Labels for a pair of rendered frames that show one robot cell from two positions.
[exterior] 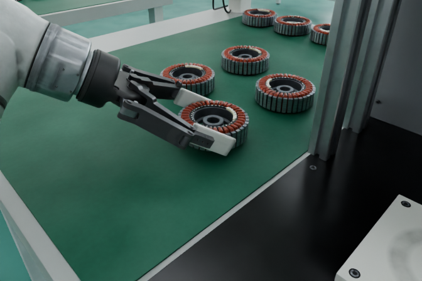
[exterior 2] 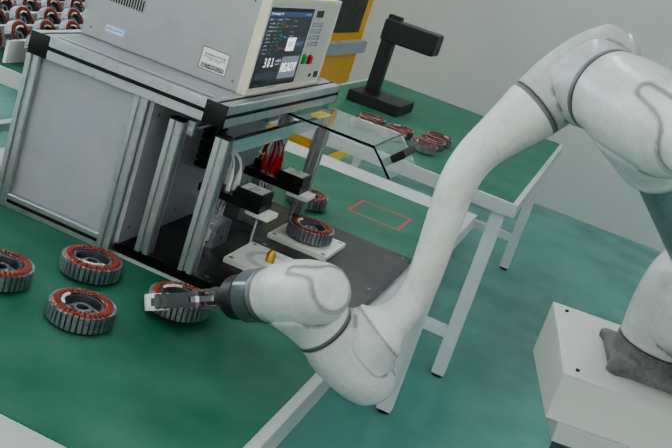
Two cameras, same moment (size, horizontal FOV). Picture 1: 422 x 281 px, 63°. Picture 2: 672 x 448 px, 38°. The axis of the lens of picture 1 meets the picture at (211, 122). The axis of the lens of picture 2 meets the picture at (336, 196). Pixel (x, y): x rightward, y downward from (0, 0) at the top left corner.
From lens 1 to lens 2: 1.90 m
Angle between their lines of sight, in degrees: 107
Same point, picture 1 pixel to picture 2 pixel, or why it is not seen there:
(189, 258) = not seen: hidden behind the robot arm
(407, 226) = (248, 261)
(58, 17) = not seen: outside the picture
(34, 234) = (315, 381)
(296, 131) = (144, 278)
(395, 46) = (141, 183)
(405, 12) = (147, 160)
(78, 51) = not seen: hidden behind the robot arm
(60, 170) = (260, 380)
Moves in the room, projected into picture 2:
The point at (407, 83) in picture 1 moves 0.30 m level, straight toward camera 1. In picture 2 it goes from (142, 203) to (282, 250)
